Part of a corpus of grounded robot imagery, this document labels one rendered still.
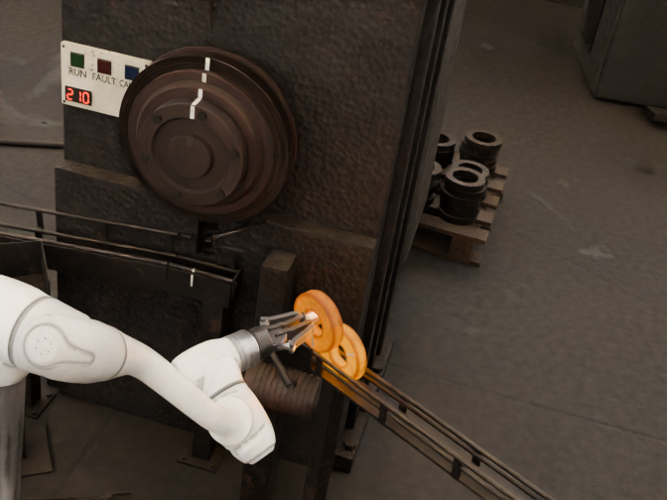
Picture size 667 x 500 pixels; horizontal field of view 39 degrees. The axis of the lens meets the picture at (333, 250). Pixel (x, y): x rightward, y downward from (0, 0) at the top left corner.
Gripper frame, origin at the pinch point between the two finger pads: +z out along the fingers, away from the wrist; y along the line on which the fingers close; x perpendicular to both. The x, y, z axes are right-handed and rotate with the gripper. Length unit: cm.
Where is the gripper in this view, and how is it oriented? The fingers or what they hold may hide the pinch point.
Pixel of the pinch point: (318, 315)
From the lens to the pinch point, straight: 228.8
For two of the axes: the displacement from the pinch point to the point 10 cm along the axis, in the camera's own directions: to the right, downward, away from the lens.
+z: 7.6, -3.0, 5.7
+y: 6.4, 4.8, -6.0
